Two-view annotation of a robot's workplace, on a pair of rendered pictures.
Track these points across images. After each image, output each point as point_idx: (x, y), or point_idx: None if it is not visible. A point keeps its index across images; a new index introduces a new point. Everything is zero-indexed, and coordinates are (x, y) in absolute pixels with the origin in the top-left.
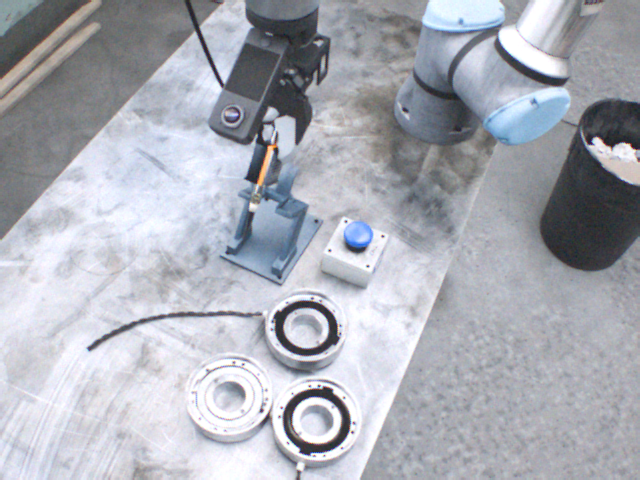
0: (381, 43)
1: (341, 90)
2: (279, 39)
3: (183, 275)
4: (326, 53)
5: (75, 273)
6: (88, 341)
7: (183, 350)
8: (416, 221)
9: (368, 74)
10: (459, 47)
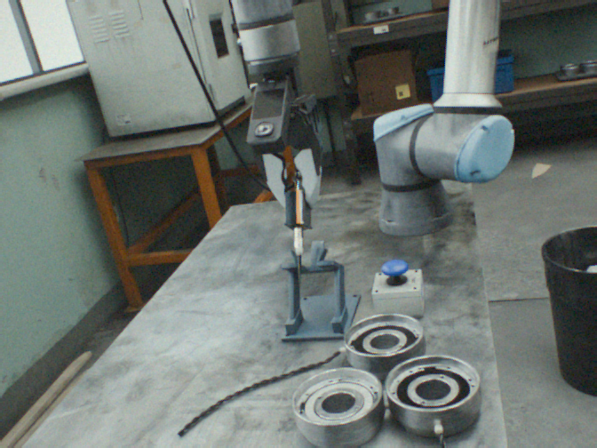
0: (350, 207)
1: (333, 235)
2: (280, 81)
3: (253, 362)
4: (315, 108)
5: (147, 394)
6: (177, 431)
7: (276, 404)
8: (439, 272)
9: (349, 222)
10: (409, 134)
